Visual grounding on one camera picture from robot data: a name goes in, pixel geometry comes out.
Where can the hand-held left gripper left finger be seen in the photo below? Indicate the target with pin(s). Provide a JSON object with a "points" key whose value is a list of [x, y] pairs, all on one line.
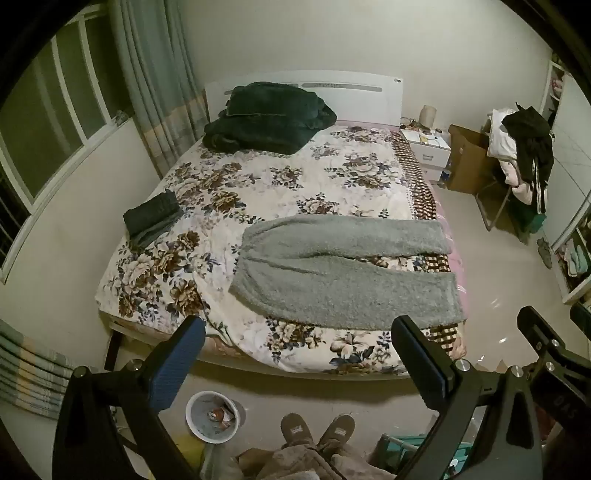
{"points": [[178, 369]]}

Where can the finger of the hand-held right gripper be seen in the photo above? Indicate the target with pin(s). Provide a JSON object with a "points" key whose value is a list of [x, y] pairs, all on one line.
{"points": [[581, 316], [538, 330]]}

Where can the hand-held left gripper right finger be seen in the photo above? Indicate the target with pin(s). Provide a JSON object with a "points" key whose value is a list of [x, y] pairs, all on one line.
{"points": [[420, 364]]}

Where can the grey fleece pants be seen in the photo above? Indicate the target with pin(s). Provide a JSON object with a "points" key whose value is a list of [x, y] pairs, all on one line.
{"points": [[332, 286]]}

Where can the white trash bin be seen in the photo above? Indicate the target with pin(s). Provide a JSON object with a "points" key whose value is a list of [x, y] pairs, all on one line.
{"points": [[210, 427]]}

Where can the grey slipper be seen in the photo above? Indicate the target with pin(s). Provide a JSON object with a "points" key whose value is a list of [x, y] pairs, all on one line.
{"points": [[545, 254]]}

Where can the teal plastic stool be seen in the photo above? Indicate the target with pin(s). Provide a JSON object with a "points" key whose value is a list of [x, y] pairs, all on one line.
{"points": [[401, 450]]}

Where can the person's right brown slipper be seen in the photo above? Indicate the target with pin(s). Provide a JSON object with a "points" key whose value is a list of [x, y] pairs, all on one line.
{"points": [[337, 431]]}

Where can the metal folding chair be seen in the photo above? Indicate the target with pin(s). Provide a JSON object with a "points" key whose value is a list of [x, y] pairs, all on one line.
{"points": [[496, 203]]}

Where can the grey slippers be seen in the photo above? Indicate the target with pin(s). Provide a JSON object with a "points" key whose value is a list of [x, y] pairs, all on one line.
{"points": [[298, 429]]}

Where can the striped cloth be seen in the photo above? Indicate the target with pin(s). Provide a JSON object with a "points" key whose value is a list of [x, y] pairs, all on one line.
{"points": [[27, 369]]}

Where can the person's fleece-clad legs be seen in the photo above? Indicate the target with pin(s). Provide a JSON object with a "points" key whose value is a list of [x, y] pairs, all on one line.
{"points": [[304, 466]]}

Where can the dark folded clothes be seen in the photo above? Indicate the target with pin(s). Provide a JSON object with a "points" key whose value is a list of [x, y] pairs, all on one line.
{"points": [[150, 214]]}

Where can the white wardrobe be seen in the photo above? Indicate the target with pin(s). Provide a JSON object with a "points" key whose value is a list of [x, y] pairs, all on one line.
{"points": [[570, 152]]}

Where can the brown checked blanket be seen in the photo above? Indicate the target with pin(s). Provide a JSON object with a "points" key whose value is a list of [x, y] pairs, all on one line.
{"points": [[422, 189]]}

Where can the plastic bottle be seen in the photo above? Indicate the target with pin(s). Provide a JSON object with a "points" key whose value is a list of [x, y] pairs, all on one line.
{"points": [[444, 176]]}

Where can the cardboard box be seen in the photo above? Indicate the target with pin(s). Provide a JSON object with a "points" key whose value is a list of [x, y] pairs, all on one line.
{"points": [[468, 161]]}

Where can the white nightstand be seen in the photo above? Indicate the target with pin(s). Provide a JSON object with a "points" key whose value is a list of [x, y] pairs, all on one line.
{"points": [[429, 150]]}

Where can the beige table lamp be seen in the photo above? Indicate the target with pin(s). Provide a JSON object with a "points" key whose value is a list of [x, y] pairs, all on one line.
{"points": [[428, 116]]}

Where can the dark green folded blanket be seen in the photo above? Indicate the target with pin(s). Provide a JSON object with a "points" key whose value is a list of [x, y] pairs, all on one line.
{"points": [[263, 122]]}

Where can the white wooden bed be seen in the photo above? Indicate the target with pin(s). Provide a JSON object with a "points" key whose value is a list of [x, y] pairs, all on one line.
{"points": [[360, 99]]}

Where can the white framed window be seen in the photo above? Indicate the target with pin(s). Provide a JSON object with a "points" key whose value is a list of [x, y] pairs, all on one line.
{"points": [[55, 106]]}

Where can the grey-green curtain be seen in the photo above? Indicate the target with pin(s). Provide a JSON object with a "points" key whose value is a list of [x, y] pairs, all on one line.
{"points": [[154, 78]]}

